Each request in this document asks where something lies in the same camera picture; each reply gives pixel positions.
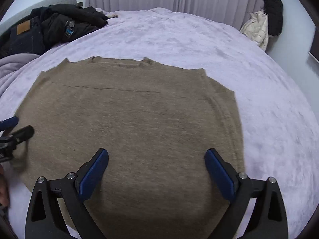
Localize dark blue jeans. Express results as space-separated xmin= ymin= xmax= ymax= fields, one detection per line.
xmin=0 ymin=16 xmax=46 ymax=59

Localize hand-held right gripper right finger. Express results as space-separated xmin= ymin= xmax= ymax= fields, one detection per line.
xmin=204 ymin=148 xmax=289 ymax=239

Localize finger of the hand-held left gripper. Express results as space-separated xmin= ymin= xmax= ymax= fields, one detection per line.
xmin=0 ymin=116 xmax=19 ymax=131
xmin=0 ymin=125 xmax=35 ymax=143

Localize bunched mauve plush blanket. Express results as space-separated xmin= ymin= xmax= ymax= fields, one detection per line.
xmin=0 ymin=53 xmax=41 ymax=97

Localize black hanging coat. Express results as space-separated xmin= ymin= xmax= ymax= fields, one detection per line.
xmin=262 ymin=0 xmax=283 ymax=36

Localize pale lilac fleece bed blanket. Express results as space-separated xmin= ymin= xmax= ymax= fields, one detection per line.
xmin=0 ymin=7 xmax=319 ymax=239

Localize person's left hand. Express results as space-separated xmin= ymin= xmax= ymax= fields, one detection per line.
xmin=0 ymin=166 xmax=10 ymax=208

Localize beige knit sweater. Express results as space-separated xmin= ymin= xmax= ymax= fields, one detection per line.
xmin=14 ymin=56 xmax=246 ymax=239

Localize grey upholstered headboard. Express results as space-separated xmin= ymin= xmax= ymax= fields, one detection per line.
xmin=0 ymin=0 xmax=77 ymax=36

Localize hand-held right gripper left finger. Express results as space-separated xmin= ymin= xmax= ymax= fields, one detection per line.
xmin=24 ymin=148 xmax=109 ymax=239

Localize cream puffer jacket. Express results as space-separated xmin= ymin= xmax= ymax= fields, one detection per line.
xmin=240 ymin=10 xmax=270 ymax=51

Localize black padded jacket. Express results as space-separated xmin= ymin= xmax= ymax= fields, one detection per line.
xmin=30 ymin=4 xmax=119 ymax=43

